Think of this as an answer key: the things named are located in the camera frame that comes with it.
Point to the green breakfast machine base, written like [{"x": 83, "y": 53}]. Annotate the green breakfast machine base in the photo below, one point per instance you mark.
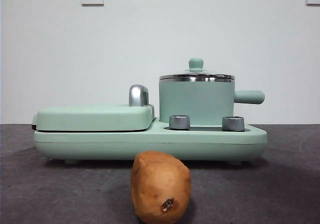
[{"x": 150, "y": 146}]

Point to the green hinged griddle lid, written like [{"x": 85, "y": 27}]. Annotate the green hinged griddle lid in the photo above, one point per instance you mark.
[{"x": 95, "y": 116}]

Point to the silver control knob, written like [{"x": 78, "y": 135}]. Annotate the silver control knob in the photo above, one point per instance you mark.
[
  {"x": 179, "y": 122},
  {"x": 233, "y": 123}
]

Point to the brown potato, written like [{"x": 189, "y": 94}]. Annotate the brown potato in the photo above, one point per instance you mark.
[{"x": 160, "y": 184}]

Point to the glass pot lid green knob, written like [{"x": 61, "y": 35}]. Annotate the glass pot lid green knob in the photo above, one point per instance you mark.
[{"x": 196, "y": 64}]

